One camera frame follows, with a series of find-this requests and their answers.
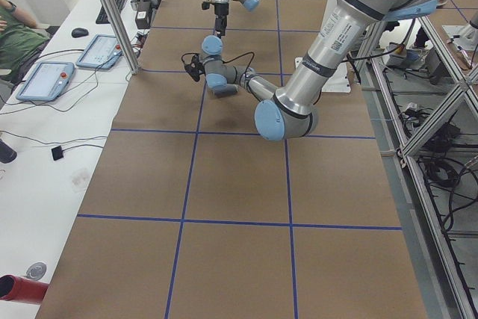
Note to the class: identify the black power box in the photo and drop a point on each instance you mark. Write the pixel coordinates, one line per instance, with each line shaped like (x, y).
(143, 15)

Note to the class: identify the pink towel grey edge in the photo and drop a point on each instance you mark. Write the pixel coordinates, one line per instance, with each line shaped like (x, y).
(228, 90)

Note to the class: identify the teach pendant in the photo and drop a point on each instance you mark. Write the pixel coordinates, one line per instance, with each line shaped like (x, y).
(47, 81)
(102, 52)

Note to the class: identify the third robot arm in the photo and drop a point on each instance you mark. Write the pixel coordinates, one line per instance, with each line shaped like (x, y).
(469, 32)

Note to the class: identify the small black square device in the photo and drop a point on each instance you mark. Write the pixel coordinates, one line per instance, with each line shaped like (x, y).
(57, 153)

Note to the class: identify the far teach pendant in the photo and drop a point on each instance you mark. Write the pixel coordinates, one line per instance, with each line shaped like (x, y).
(102, 52)

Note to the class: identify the black computer mouse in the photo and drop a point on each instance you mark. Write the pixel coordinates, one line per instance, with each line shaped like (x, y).
(79, 32)

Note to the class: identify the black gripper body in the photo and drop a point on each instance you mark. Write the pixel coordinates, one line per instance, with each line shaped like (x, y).
(220, 10)

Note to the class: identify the aluminium frame post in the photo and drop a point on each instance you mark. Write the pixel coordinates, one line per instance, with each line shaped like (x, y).
(120, 32)

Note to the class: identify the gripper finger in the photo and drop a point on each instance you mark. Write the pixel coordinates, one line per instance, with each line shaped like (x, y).
(223, 25)
(218, 26)

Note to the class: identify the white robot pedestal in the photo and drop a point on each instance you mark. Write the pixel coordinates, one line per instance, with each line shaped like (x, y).
(336, 80)

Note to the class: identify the person in green shirt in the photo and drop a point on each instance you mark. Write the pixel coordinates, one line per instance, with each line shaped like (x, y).
(21, 44)

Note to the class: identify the near teach pendant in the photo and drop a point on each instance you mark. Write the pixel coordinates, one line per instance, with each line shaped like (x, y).
(47, 81)

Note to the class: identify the red cylinder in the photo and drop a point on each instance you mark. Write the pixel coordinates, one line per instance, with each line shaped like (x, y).
(22, 290)

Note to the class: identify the round metal grommet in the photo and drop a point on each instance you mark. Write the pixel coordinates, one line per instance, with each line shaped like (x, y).
(36, 271)

